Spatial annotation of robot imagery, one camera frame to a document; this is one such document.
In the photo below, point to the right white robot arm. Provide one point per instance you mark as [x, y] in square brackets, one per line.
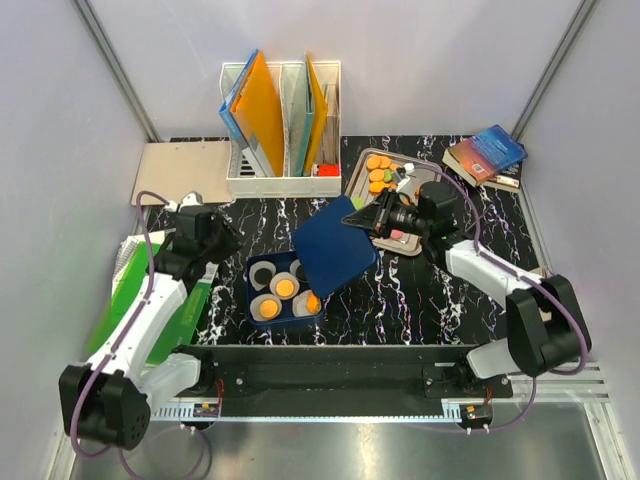
[545, 326]

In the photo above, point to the black marble mat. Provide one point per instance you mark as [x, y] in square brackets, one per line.
[400, 301]

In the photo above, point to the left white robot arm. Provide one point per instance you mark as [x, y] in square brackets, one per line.
[110, 398]

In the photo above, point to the beige clipboard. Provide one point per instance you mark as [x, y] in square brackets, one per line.
[173, 170]

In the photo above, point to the white paper cup centre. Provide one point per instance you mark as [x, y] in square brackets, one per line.
[283, 275]

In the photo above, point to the orange folder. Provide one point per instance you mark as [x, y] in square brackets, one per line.
[256, 109]
[320, 110]

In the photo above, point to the blue tin lid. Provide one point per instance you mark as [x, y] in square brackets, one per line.
[331, 253]

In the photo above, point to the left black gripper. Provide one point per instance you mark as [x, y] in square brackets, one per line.
[232, 238]

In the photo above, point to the white paper cup bottom-right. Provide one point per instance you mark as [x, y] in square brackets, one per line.
[299, 305]

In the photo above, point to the white paper cup top-right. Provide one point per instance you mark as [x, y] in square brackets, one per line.
[294, 266]

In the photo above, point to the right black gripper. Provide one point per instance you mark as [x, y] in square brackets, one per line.
[375, 216]

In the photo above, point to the pink round cookie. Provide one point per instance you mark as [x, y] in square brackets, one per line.
[396, 234]

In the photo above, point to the orange folder left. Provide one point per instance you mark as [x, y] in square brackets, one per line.
[256, 109]

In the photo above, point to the orange folder right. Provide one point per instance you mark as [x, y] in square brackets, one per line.
[320, 110]

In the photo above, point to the white paper cup bottom-left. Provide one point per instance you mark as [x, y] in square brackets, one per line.
[254, 306]

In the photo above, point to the metal baking tray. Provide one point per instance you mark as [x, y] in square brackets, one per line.
[359, 186]

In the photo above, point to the blue cookie tin box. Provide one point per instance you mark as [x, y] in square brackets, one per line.
[286, 319]

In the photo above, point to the black round cookie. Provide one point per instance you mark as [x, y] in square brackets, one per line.
[263, 276]
[301, 274]

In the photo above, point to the lower paperback book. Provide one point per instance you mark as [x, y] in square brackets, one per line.
[510, 180]

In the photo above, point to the orange round cookie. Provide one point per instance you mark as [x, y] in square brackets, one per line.
[285, 288]
[269, 309]

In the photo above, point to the blue cover book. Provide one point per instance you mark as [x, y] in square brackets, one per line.
[488, 153]

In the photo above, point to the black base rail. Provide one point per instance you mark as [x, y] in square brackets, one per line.
[343, 383]

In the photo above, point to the white paper cup top-left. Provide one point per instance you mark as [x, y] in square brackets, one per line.
[260, 265]

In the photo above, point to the green round cookie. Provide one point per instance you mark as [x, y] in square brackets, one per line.
[358, 203]

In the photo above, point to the white file organizer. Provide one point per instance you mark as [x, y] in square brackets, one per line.
[244, 183]

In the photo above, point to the red small box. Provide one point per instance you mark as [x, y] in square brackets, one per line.
[328, 170]

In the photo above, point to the green folder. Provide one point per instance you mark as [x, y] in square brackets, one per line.
[130, 269]

